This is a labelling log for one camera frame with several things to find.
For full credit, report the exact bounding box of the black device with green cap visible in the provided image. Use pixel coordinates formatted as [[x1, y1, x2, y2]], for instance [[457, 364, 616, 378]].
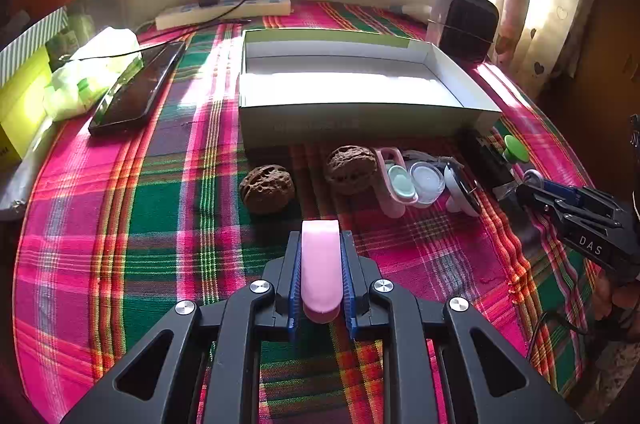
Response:
[[457, 130, 532, 203]]

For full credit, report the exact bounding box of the white round black-faced gadget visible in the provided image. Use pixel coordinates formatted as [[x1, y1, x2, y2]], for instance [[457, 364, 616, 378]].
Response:
[[444, 161, 480, 218]]

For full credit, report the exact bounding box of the pink oblong case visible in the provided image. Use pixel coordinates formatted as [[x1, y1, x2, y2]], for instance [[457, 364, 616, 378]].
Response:
[[300, 220, 343, 324]]

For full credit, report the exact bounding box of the clear round lidded jar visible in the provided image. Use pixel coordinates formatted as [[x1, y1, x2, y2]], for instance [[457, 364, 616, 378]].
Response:
[[409, 162, 445, 208]]

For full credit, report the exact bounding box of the brown walnut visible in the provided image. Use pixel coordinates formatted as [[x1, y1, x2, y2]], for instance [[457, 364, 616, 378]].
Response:
[[239, 165, 295, 215], [324, 145, 378, 195]]

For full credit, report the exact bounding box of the pink case with teal insert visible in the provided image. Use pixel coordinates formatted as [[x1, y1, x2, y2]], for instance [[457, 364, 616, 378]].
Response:
[[372, 147, 418, 219]]

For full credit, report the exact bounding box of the plaid tablecloth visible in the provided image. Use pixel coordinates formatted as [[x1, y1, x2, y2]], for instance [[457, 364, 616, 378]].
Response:
[[13, 2, 596, 423]]

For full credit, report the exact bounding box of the small grey black heater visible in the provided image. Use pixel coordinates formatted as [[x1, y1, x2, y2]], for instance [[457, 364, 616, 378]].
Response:
[[426, 0, 499, 63]]

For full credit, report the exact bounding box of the black smartphone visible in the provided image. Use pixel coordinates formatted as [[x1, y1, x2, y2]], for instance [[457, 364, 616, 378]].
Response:
[[88, 41, 186, 137]]

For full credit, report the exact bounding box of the white cardboard box tray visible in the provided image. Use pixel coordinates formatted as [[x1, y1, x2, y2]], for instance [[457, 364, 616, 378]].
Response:
[[238, 28, 502, 150]]

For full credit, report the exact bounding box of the white green tissue pack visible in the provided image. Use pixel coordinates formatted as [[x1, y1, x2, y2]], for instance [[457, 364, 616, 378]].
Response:
[[43, 27, 142, 121]]

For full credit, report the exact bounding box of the yellow green box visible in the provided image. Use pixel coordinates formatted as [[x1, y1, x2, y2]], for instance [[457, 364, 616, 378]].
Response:
[[0, 46, 52, 171]]

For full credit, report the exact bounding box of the white power strip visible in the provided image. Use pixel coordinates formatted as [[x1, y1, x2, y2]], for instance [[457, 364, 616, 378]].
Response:
[[155, 0, 292, 30]]

